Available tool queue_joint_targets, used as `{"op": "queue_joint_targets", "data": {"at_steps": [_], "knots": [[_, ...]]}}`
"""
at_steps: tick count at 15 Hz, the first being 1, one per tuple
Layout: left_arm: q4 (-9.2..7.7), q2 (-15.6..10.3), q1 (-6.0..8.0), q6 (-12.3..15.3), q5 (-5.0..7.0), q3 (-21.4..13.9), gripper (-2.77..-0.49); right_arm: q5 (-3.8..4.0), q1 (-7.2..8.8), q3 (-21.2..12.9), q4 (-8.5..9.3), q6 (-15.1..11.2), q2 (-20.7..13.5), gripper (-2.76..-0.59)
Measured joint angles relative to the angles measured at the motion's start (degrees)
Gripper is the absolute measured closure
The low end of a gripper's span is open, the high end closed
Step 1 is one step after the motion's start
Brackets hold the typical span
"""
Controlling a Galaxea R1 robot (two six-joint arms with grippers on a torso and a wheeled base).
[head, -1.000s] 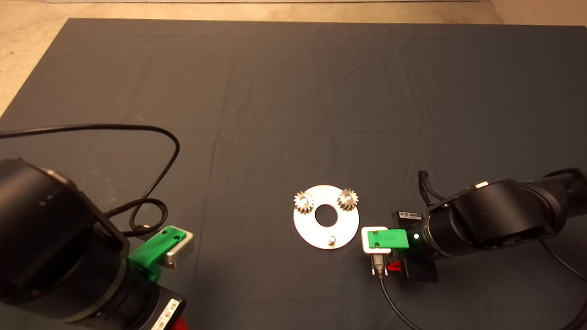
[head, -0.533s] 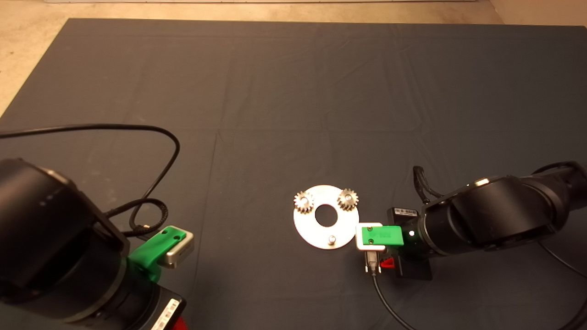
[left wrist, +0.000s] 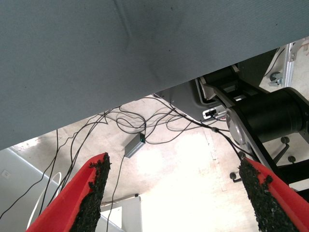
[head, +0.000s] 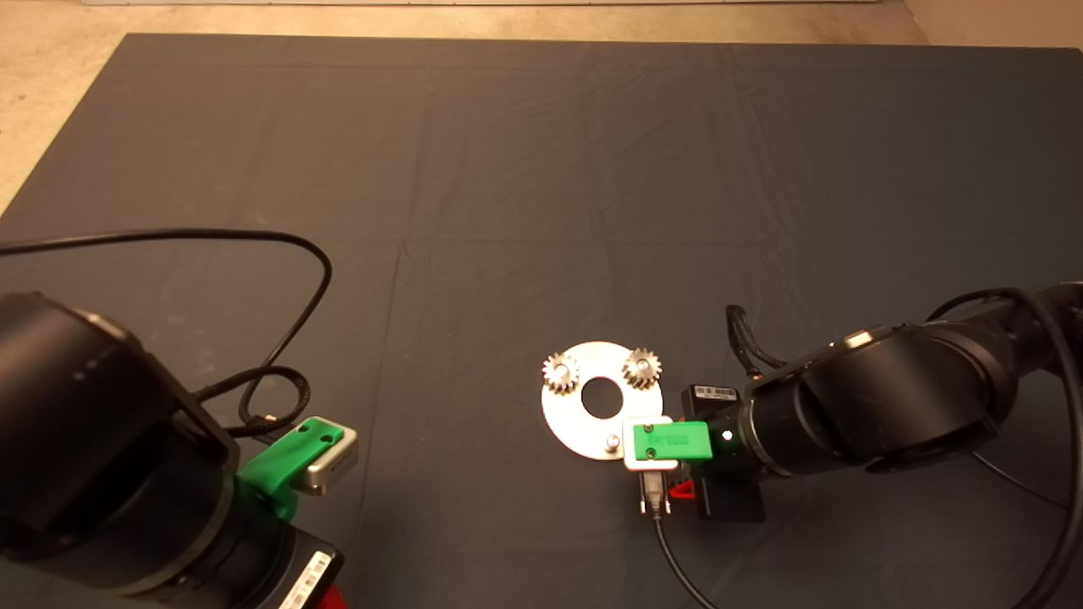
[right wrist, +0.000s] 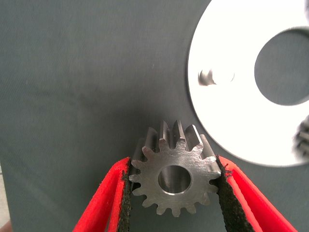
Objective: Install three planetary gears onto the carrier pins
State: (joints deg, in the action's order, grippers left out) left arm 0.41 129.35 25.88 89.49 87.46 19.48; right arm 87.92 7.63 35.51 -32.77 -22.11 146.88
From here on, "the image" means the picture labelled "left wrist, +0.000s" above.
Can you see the dark grey table cloth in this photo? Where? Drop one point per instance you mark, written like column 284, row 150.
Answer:
column 96, row 60

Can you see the black frame with cylinder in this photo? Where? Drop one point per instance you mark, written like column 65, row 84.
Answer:
column 270, row 113

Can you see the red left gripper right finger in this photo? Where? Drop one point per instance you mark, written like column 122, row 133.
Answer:
column 272, row 205

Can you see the grey metal base panel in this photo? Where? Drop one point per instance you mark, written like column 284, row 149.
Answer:
column 181, row 96

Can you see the aluminium profile piece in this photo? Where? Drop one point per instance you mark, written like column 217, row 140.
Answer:
column 288, row 72

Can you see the silver swivel caster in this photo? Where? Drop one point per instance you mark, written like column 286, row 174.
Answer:
column 276, row 78

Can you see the black caster wheel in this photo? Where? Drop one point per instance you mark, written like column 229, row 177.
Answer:
column 233, row 175
column 285, row 140
column 241, row 154
column 291, row 159

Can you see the white box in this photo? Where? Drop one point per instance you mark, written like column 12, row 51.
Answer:
column 130, row 212

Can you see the grey adapter box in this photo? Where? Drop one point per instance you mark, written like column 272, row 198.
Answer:
column 134, row 146

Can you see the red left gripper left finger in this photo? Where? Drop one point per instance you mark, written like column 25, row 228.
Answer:
column 72, row 205

